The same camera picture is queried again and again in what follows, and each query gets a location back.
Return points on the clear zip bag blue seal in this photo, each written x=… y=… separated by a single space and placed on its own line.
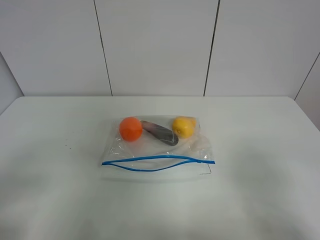
x=148 y=159

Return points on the dark purple eggplant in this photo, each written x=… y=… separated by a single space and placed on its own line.
x=161 y=133

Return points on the yellow lemon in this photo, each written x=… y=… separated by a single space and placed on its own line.
x=183 y=126

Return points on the orange fruit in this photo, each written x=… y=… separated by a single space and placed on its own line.
x=130 y=129

